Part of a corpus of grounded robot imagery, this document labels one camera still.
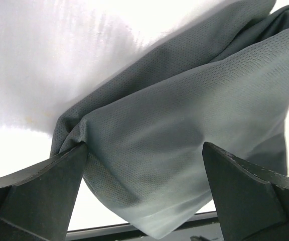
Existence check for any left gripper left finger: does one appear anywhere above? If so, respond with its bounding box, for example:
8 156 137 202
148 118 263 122
0 144 88 240

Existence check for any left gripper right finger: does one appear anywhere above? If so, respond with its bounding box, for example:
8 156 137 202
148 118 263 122
202 142 289 240

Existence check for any dark grey t shirt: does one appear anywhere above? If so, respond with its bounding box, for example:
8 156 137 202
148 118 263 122
51 1 289 239

